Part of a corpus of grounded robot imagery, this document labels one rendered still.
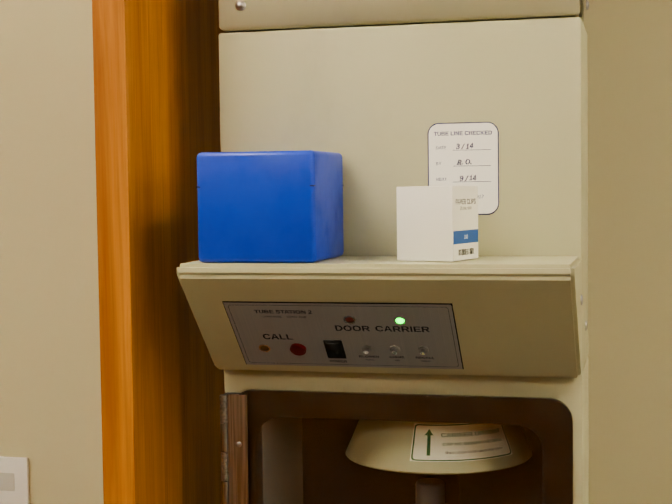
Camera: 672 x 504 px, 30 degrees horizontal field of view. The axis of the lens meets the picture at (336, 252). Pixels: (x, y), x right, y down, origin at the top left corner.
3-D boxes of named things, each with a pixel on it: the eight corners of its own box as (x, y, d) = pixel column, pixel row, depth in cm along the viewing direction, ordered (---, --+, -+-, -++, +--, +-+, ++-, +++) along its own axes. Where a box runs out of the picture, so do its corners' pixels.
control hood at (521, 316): (221, 365, 114) (219, 255, 113) (584, 374, 106) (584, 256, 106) (175, 385, 103) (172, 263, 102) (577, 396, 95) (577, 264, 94)
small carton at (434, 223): (424, 257, 106) (423, 186, 106) (478, 258, 104) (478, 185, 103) (396, 260, 102) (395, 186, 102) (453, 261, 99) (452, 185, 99)
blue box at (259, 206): (236, 255, 112) (234, 155, 112) (344, 255, 110) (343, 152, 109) (197, 262, 102) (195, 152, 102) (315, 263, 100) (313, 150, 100)
